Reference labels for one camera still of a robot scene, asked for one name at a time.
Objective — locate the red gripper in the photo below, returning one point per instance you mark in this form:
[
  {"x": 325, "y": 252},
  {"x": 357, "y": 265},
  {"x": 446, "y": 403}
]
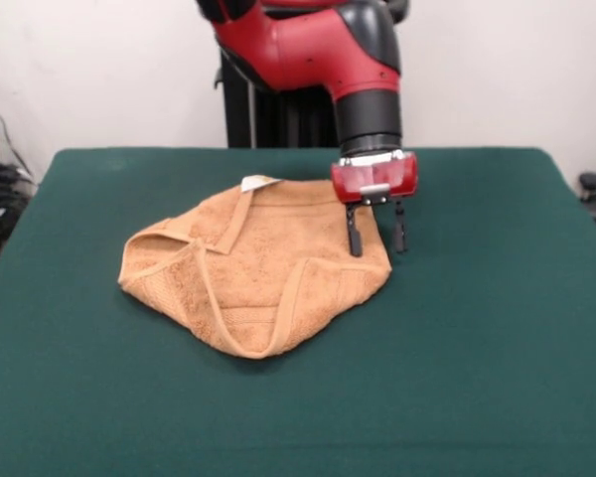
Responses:
[{"x": 377, "y": 179}]

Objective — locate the orange terry towel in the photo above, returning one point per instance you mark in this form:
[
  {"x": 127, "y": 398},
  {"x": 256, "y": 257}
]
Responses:
[{"x": 258, "y": 278}]

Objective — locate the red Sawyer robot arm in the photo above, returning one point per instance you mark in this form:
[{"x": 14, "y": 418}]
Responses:
[{"x": 328, "y": 49}]

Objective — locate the dark green table cloth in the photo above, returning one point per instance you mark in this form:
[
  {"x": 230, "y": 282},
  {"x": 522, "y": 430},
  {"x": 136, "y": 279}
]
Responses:
[{"x": 452, "y": 323}]

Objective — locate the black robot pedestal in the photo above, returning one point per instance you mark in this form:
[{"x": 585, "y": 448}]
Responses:
[{"x": 273, "y": 119}]

